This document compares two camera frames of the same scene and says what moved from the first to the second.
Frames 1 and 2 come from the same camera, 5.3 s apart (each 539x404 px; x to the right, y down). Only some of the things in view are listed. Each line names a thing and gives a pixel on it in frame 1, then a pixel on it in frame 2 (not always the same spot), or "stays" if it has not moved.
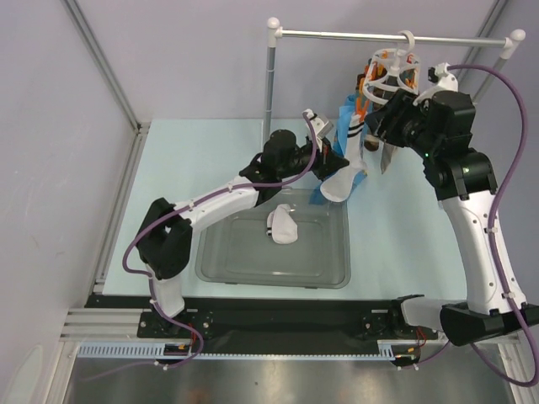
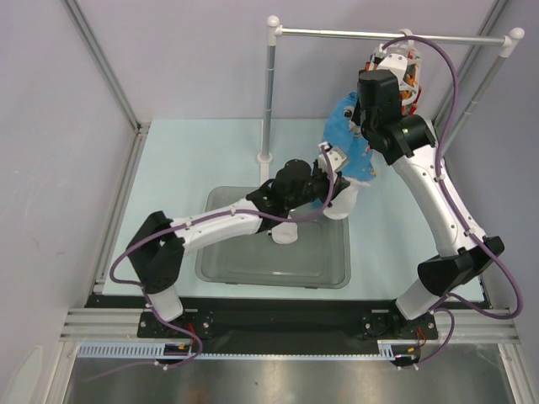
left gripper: x=328 y=162 to x=339 y=184
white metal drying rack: x=508 y=43 stays
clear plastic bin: x=239 y=251 stays
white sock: x=281 y=225 stays
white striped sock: x=338 y=189 to x=343 y=204
